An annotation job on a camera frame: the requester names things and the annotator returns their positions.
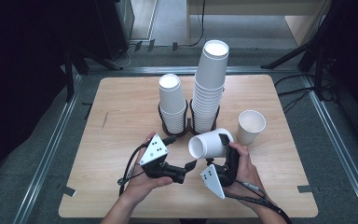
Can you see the tall stack of white cups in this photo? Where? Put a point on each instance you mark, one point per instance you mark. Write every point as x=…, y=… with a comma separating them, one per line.
x=211, y=74

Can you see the black curtain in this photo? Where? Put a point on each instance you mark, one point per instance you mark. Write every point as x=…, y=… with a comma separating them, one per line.
x=18, y=77

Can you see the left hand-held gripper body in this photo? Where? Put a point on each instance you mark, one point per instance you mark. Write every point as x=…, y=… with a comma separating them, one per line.
x=154, y=152

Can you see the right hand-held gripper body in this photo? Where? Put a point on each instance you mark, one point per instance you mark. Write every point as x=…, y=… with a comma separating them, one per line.
x=213, y=180

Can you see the person's right hand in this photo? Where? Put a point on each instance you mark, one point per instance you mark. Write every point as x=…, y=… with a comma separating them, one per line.
x=247, y=177

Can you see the light wooden desk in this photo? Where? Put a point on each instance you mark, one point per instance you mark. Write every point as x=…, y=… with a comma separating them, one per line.
x=245, y=7

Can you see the black tape strip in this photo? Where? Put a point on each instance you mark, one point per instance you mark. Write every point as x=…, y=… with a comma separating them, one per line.
x=87, y=112

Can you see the black stand leg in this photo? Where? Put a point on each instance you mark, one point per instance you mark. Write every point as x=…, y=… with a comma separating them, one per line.
x=69, y=77

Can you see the black double cup holder rack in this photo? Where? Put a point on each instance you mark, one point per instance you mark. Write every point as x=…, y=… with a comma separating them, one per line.
x=177, y=134

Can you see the person's left hand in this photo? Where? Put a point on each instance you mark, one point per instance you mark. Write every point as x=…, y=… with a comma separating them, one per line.
x=143, y=186

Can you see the aluminium floor rail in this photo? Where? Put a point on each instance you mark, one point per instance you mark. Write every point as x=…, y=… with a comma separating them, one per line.
x=46, y=155
x=338, y=149

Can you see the short stack of white cups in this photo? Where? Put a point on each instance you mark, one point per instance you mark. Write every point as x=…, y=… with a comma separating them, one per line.
x=171, y=96

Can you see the white paper cup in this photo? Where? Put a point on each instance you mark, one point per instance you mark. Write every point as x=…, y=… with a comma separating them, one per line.
x=250, y=127
x=213, y=144

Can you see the grey tape piece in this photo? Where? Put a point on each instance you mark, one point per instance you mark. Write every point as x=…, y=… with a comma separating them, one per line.
x=305, y=188
x=68, y=190

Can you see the black tripod stand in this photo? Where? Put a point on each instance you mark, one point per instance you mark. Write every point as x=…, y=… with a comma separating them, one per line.
x=318, y=46

